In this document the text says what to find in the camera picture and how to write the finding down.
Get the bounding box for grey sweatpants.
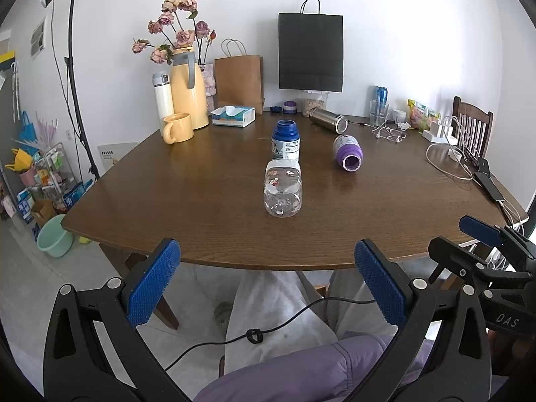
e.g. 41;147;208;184
226;270;398;382

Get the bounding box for white earphones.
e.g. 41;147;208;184
373;123;409;142

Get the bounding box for blue tissue packs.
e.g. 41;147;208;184
63;180;95;209

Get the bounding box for dried pink flowers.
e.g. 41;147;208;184
133;0;218;66

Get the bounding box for white leaning board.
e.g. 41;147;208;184
97;142;139;174

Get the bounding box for wooden chair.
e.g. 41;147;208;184
452;96;495;160

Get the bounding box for yellow mug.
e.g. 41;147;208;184
162;113;195;145

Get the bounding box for purple jacket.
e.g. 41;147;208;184
195;331;507;402

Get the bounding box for purple cup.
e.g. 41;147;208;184
333;134;363;172

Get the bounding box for white thermos bottle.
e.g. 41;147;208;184
151;72;175;128

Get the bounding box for black cable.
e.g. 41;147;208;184
165;297;378;371

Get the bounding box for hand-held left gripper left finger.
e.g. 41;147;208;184
43;238;193;402

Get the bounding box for black paper bag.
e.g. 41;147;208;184
278;0;345;93

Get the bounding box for clear drinking glass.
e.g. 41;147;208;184
370;99;390;126

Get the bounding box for black studio light stand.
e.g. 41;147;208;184
36;0;101;181

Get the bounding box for yellow bag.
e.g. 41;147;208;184
5;148;36;173

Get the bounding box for black phone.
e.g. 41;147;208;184
473;158;506;202

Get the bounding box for stainless steel thermos cup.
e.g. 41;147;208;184
309;108;349;134

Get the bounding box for wire storage rack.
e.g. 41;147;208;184
31;142;76;214

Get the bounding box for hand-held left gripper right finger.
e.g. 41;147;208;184
354;239;492;402

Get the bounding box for green plastic basin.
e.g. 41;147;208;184
37;213;74;258

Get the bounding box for yellow thermos jug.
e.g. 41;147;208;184
170;47;210;130

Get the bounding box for white charger block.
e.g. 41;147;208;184
422;116;459;142

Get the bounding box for clear plastic bottle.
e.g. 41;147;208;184
263;159;303;218

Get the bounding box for blue cap supplement bottle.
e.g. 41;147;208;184
271;120;301;163

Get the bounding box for pink patterned vase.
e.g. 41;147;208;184
200;64;218;112

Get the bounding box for brown paper bag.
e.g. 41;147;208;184
214;39;265;115

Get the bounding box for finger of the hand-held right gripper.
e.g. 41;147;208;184
427;236;533;290
459;215;536;262

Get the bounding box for white charging cable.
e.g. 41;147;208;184
426;142;476;182

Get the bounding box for blue tote bag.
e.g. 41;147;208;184
19;111;39;144

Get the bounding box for clear food container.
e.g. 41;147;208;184
301;90;328;118

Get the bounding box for cardboard box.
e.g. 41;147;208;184
30;199;57;227

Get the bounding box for blue white tissue box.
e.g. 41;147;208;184
210;105;256;128

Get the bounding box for yellow green snack packet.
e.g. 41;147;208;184
407;99;440;130

